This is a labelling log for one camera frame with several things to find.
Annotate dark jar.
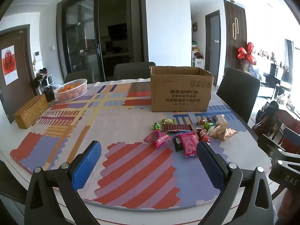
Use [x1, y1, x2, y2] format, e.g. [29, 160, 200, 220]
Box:
[44, 87, 55, 103]

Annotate brown striped snack bar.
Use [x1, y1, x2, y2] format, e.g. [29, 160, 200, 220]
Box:
[162, 123, 194, 133]

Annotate person's right hand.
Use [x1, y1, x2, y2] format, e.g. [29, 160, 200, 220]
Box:
[278, 187, 300, 223]

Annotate dark grey dining chair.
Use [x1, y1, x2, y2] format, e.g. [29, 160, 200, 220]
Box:
[65, 70, 94, 84]
[114, 62, 156, 81]
[216, 68, 260, 123]

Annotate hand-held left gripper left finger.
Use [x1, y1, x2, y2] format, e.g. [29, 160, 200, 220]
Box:
[25, 141, 102, 225]

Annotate pile of oranges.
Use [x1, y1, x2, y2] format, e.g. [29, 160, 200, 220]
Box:
[57, 82, 82, 94]

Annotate small pink snack packet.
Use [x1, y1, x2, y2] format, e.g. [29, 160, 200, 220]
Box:
[143, 130, 174, 149]

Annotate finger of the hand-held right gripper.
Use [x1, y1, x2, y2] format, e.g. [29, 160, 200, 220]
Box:
[257, 134, 300, 161]

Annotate woven wicker tissue box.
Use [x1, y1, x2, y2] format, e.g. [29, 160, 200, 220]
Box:
[13, 94, 48, 129]

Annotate black bag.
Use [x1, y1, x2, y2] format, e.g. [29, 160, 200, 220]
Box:
[255, 101, 282, 134]

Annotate dark green cracker packet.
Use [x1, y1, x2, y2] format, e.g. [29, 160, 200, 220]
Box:
[172, 136, 183, 152]

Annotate red foil balloons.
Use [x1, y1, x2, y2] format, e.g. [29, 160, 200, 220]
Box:
[237, 42, 257, 65]

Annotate black plush toy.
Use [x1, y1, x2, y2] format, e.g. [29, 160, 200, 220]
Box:
[35, 68, 48, 85]

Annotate grey interior door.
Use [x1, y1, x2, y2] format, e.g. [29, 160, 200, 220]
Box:
[205, 10, 221, 72]

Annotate red and white door poster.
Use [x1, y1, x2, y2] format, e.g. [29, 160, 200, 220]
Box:
[1, 45, 19, 85]

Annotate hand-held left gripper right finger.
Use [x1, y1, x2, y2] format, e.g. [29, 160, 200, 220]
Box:
[196, 141, 274, 225]

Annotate tan snack packet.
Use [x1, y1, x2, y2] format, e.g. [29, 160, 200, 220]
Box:
[208, 125, 238, 140]

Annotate white storage shelf with toys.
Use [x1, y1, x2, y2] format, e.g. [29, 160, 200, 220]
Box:
[191, 41, 205, 68]

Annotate red chip packet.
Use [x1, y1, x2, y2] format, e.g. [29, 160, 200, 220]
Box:
[196, 128, 211, 143]

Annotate brown cardboard box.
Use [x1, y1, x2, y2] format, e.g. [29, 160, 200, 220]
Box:
[150, 66, 215, 112]

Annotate red garment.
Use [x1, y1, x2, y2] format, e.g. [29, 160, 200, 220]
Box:
[274, 109, 300, 155]

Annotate black framed glass sliding door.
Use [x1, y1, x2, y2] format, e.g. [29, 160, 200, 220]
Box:
[56, 0, 149, 82]

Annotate colourful patterned table mat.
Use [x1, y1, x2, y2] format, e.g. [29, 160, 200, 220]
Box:
[10, 78, 246, 210]

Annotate white slatted basket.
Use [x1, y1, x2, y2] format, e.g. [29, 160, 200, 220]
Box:
[54, 78, 88, 103]

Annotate brown wooden door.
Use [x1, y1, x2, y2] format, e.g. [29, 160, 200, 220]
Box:
[0, 25, 35, 124]

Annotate long pink snack packet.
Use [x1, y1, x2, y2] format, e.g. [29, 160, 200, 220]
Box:
[177, 131, 200, 157]

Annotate gold wall ornament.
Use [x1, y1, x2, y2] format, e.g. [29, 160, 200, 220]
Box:
[232, 17, 240, 39]

